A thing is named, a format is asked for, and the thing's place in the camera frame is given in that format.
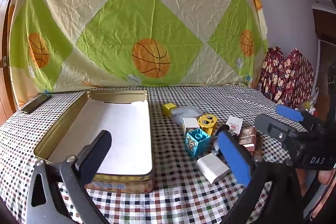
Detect wooden door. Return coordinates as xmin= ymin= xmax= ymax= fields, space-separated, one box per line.
xmin=0 ymin=0 xmax=19 ymax=114

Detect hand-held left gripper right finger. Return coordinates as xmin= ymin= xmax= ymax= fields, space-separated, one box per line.
xmin=217 ymin=124 xmax=305 ymax=224

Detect yellow toy block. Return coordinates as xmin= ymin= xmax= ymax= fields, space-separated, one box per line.
xmin=162 ymin=103 xmax=177 ymax=117

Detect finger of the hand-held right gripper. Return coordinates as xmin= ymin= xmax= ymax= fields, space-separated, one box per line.
xmin=254 ymin=114 xmax=307 ymax=154
xmin=276 ymin=104 xmax=328 ymax=130

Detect teal bear toy block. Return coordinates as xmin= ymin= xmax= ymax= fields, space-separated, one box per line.
xmin=185 ymin=129 xmax=212 ymax=158

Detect wooden cabinet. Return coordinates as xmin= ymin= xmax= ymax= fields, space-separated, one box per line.
xmin=312 ymin=4 xmax=336 ymax=98

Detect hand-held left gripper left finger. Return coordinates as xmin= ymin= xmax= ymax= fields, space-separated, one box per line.
xmin=26 ymin=130 xmax=113 ymax=224

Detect green basketball printed sheet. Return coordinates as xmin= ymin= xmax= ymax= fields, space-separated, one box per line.
xmin=9 ymin=0 xmax=268 ymax=109

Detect white charger plug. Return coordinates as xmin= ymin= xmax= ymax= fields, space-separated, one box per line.
xmin=196 ymin=152 xmax=230 ymax=185

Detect clear plastic box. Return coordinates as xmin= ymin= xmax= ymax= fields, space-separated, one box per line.
xmin=171 ymin=105 xmax=204 ymax=126

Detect checkered tablecloth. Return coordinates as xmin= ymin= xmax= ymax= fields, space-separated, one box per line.
xmin=0 ymin=85 xmax=328 ymax=224

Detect small white red-label box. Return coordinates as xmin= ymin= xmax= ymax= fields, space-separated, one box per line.
xmin=225 ymin=115 xmax=244 ymax=135

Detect rose gold framed case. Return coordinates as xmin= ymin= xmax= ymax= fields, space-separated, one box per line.
xmin=238 ymin=127 xmax=257 ymax=152

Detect black sequined hair clip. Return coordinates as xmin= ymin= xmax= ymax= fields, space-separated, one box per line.
xmin=210 ymin=132 xmax=223 ymax=156

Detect red patterned cushions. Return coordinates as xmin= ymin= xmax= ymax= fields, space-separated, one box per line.
xmin=259 ymin=47 xmax=315 ymax=109

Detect yellow smiley face block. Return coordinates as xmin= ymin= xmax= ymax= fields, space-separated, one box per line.
xmin=197 ymin=114 xmax=219 ymax=136

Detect brown wooden comb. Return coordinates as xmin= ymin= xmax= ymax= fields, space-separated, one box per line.
xmin=252 ymin=132 xmax=263 ymax=156

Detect gold metal tin box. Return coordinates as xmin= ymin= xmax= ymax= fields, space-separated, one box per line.
xmin=34 ymin=89 xmax=155 ymax=193

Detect white cube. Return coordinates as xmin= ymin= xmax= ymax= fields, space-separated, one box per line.
xmin=182 ymin=118 xmax=199 ymax=134

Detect dark smartphone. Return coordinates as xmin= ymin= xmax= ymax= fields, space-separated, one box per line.
xmin=21 ymin=94 xmax=51 ymax=114

